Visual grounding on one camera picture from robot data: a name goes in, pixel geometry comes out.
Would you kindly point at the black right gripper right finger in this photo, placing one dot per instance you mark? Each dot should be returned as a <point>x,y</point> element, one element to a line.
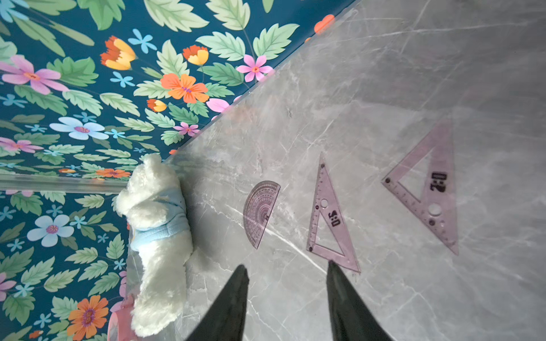
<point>350,318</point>

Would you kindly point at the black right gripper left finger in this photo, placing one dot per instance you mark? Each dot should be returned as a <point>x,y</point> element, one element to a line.
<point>225,319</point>

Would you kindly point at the purple narrow triangle ruler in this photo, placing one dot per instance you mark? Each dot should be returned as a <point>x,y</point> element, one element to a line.
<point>326,208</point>

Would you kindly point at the purple protractor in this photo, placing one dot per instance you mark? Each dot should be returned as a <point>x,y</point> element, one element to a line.
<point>258,209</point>

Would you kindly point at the purple wide triangle ruler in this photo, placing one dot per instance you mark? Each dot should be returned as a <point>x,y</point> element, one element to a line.
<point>436,206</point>

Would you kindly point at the pink alarm clock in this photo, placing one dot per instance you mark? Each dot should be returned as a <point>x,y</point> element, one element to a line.
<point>120,322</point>

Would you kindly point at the white teddy bear blue shirt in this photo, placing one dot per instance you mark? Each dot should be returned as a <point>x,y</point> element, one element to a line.
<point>160,234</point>

